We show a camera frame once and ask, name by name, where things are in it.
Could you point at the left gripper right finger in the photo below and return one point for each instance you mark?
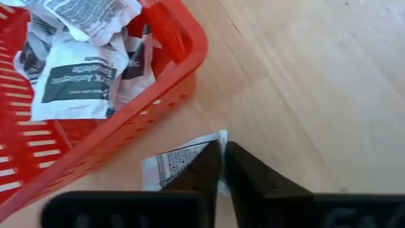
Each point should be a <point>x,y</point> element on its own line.
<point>284,212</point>

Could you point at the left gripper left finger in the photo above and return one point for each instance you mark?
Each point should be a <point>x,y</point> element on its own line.
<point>142,209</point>

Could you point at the white packet black text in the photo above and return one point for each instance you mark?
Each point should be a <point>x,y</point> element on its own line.
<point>30,57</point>
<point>79,79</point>
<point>171,161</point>
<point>136,69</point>
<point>95,19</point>

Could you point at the red plastic basket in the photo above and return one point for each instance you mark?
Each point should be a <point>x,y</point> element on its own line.
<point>95,145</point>

